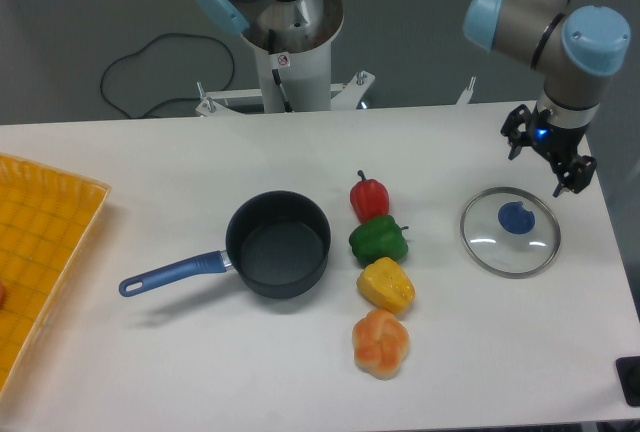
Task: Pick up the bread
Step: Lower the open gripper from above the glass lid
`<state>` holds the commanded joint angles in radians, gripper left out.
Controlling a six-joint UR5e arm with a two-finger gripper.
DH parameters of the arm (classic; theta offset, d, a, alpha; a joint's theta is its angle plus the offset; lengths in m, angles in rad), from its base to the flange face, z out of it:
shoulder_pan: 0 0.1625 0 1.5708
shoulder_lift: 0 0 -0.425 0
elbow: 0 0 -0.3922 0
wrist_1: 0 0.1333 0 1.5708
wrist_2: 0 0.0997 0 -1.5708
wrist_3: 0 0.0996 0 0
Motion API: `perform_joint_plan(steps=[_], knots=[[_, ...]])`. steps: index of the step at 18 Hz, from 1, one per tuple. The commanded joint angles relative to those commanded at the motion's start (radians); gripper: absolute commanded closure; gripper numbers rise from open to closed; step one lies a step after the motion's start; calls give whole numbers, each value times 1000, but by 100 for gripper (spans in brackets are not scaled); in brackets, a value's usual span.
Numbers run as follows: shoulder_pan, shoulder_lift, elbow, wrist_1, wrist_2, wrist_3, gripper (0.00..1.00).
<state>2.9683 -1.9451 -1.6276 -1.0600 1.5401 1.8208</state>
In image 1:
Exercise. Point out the dark saucepan blue handle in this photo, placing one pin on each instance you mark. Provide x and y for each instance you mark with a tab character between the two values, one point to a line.
278	242

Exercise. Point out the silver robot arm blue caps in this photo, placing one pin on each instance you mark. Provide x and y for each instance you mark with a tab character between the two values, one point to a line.
578	51

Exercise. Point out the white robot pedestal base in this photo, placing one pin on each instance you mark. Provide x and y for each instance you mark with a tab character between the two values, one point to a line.
291	43

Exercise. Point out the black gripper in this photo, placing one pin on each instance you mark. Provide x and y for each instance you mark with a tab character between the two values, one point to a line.
557	145

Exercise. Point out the glass lid blue knob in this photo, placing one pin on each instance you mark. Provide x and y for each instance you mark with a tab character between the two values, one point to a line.
510	232

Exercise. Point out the black box table corner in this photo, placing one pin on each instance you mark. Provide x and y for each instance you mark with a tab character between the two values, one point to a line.
628	370

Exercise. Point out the knotted bread roll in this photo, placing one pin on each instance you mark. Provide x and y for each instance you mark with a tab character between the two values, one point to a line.
380	344

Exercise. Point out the yellow bell pepper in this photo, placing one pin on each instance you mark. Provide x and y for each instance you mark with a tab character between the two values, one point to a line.
385	284

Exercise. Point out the yellow woven basket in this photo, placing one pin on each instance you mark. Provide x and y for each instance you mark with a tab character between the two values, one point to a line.
46	215

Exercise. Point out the green bell pepper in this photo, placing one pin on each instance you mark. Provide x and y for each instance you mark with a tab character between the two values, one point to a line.
377	238

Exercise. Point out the red bell pepper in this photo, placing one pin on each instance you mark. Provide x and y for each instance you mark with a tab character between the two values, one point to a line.
369	198

